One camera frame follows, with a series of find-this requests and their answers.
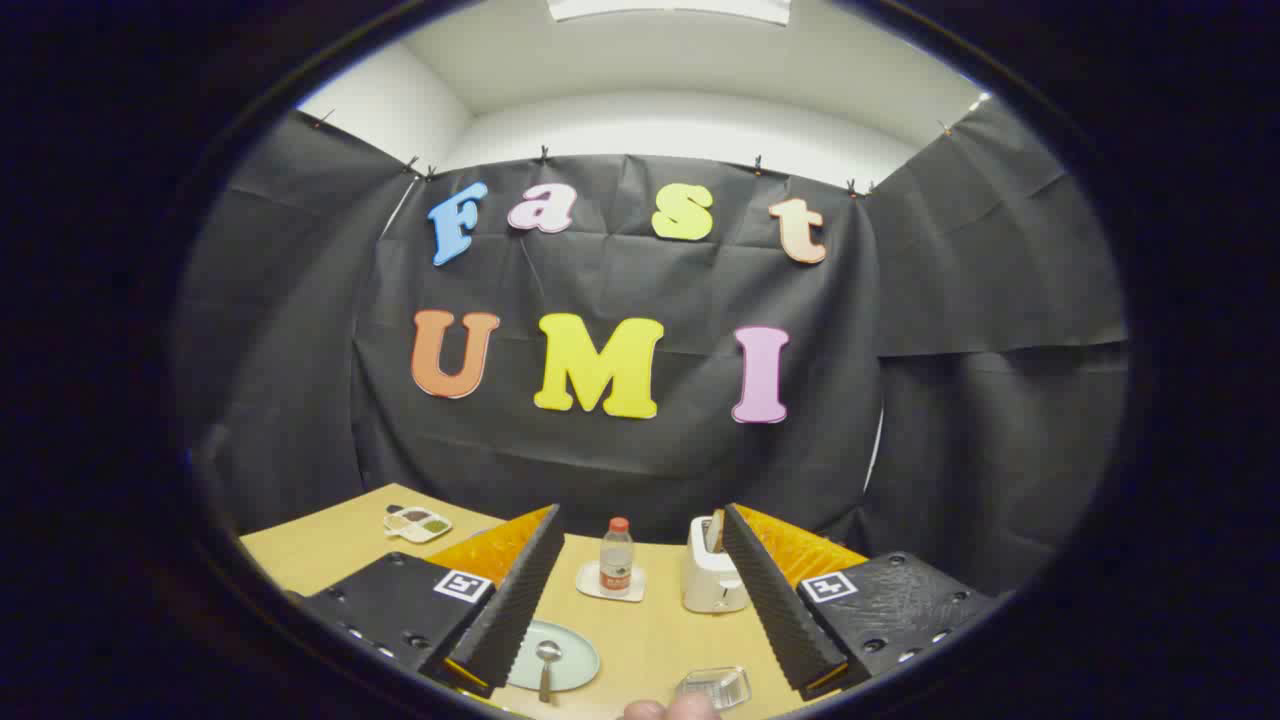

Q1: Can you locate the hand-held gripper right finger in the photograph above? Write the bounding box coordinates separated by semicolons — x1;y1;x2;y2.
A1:
721;503;1003;701

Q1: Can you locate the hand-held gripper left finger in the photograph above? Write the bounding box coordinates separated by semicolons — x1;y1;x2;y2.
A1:
298;504;565;699

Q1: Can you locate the white toaster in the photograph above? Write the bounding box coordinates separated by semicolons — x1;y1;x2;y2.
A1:
682;515;751;614

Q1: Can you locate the white square coaster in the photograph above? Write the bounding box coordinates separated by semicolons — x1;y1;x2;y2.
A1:
576;560;647;603

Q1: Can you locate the light green plate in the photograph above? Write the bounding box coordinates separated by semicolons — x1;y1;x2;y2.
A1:
505;620;601;693

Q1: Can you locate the clear square glass dish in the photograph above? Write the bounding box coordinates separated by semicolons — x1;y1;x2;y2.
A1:
675;666;753;711

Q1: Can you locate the clear water bottle red cap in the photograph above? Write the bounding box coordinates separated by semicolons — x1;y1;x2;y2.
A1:
599;517;635;596

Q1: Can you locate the white divided sauce dish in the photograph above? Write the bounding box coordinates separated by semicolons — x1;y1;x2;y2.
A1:
383;505;453;544

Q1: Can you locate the row of cloth clips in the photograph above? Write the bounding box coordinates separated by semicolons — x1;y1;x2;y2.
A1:
315;110;953;196

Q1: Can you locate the ceiling light panel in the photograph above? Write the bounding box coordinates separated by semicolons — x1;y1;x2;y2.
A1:
545;0;793;26

